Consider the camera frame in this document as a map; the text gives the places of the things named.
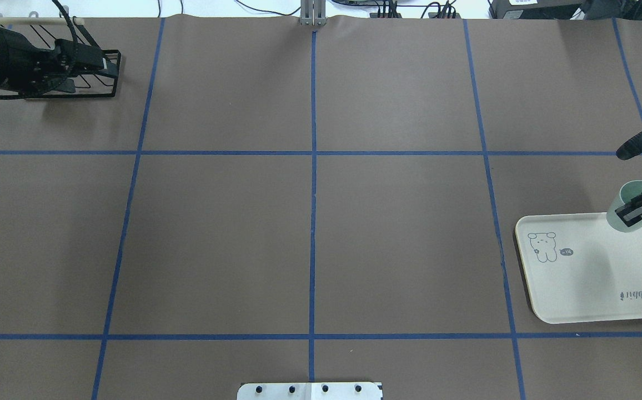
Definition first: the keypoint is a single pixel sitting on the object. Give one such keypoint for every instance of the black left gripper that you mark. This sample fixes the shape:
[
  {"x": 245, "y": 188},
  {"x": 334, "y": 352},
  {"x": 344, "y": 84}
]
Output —
[{"x": 5, "y": 57}]

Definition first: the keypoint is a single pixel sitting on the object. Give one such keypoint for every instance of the pale green plastic cup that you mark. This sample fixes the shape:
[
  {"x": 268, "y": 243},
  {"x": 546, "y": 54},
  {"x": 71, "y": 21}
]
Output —
[{"x": 613, "y": 219}]

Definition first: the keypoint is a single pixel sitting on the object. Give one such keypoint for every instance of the cream rabbit print tray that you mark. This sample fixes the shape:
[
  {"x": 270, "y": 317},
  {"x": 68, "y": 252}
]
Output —
[{"x": 578, "y": 269}]

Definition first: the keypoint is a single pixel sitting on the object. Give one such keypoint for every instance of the black box with label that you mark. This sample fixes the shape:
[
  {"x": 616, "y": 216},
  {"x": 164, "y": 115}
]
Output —
[{"x": 540, "y": 10}]

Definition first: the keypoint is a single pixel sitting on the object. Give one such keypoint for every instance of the black wire cup rack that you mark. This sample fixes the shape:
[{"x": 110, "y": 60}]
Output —
[{"x": 71, "y": 68}]

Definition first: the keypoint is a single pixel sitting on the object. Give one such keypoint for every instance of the aluminium frame post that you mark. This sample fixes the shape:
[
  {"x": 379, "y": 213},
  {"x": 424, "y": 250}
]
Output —
[{"x": 313, "y": 13}]

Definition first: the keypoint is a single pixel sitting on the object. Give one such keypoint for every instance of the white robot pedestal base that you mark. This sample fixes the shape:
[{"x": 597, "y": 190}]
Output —
[{"x": 311, "y": 390}]

